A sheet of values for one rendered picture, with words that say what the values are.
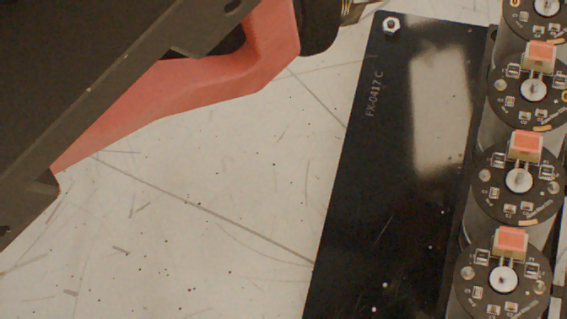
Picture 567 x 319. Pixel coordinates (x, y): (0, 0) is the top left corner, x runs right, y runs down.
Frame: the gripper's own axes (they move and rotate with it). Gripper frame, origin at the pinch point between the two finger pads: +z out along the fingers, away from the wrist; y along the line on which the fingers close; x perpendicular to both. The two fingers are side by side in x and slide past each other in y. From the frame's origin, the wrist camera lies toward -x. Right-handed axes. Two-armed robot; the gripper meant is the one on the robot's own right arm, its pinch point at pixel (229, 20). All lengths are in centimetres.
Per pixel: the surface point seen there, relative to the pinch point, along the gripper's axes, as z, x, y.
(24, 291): 7.6, 12.8, 2.9
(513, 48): 10.4, -3.7, -0.8
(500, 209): 7.9, -0.9, -4.9
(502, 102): 8.8, -2.6, -2.4
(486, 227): 8.6, -0.2, -4.8
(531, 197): 8.3, -1.6, -5.1
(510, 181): 8.1, -1.5, -4.4
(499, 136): 9.6, -1.9, -2.8
